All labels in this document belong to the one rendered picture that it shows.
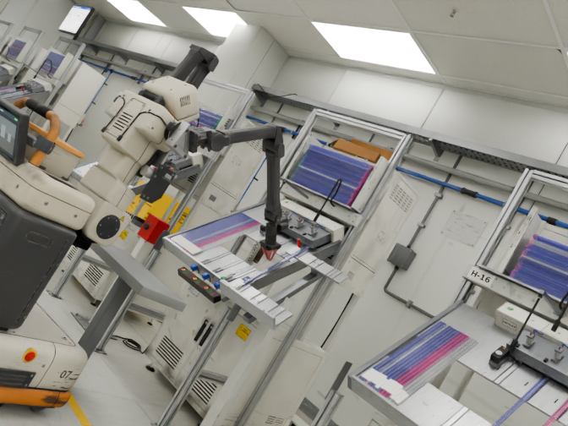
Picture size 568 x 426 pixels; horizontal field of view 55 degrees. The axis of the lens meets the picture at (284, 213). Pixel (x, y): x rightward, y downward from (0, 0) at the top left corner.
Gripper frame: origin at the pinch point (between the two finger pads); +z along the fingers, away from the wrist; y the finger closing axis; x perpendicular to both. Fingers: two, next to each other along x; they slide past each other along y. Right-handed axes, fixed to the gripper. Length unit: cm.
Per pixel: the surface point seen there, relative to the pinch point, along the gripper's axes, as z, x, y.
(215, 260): 4.3, 19.4, 20.0
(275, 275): 4.1, 3.8, -10.3
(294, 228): -7.4, -25.5, 10.6
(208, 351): 30, 45, -14
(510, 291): -17, -46, -104
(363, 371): 5, 23, -87
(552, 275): -28, -51, -117
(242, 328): 37.5, 14.1, 1.8
